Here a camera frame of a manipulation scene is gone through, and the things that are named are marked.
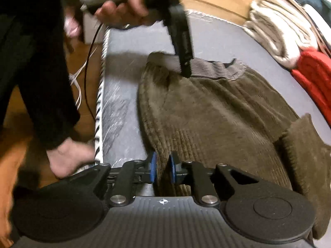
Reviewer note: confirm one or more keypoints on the black trouser leg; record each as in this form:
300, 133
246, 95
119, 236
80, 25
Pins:
33, 59

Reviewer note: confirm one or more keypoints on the red folded comforter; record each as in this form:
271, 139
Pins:
312, 72

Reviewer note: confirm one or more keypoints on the brown corduroy pants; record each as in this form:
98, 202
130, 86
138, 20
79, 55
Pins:
227, 112

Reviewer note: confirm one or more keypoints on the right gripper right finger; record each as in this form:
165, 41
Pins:
255, 208

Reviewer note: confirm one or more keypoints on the white folded blanket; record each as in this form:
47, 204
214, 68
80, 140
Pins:
281, 29

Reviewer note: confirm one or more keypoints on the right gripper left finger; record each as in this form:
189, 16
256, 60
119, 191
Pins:
74, 206

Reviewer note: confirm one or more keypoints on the white pillow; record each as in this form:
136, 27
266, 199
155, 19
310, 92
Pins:
318, 20

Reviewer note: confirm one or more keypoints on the blue shark plush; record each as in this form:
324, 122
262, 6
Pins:
321, 6

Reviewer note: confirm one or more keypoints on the person left hand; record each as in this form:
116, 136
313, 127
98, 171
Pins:
131, 12

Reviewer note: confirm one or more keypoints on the person bare foot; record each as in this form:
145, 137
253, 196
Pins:
69, 156

